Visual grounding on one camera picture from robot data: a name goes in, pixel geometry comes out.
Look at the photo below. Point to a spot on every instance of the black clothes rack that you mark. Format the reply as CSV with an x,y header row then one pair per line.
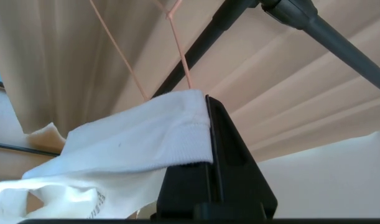
x,y
348,53

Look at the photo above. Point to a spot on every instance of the pink clothes hanger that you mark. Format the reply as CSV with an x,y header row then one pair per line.
x,y
169,16

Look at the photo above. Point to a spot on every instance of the white printed T-shirt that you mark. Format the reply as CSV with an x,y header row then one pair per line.
x,y
130,140

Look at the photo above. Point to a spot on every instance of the beige curtain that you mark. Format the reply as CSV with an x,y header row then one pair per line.
x,y
68,62

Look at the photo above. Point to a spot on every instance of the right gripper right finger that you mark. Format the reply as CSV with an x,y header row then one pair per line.
x,y
239,174

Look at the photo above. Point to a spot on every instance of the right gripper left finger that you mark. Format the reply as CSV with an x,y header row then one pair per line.
x,y
183,186

